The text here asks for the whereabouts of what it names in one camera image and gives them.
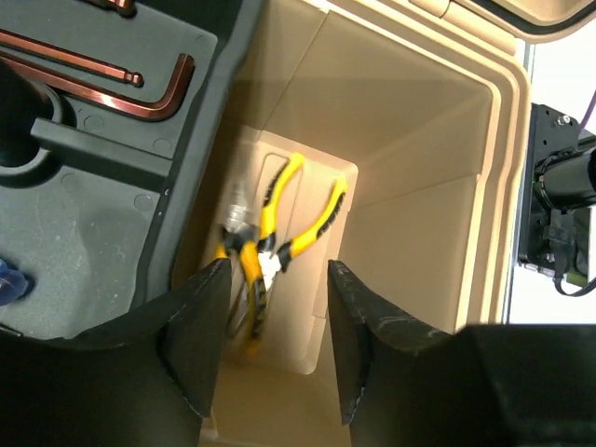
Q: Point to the tan plastic toolbox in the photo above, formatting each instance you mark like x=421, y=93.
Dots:
x=424, y=108

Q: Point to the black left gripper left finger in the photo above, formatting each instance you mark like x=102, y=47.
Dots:
x=146, y=378

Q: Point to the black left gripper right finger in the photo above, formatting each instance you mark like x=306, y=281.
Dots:
x=402, y=382

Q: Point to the yellow black needle-nose pliers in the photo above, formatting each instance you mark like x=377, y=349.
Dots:
x=295, y=216

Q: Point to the black toolbox tray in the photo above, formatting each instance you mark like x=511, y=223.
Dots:
x=94, y=204

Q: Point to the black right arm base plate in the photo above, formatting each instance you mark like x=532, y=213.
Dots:
x=558, y=195

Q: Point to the dark brown hex key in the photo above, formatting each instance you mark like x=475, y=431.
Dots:
x=67, y=57

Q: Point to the blue red handled screwdriver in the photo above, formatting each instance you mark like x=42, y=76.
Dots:
x=13, y=284

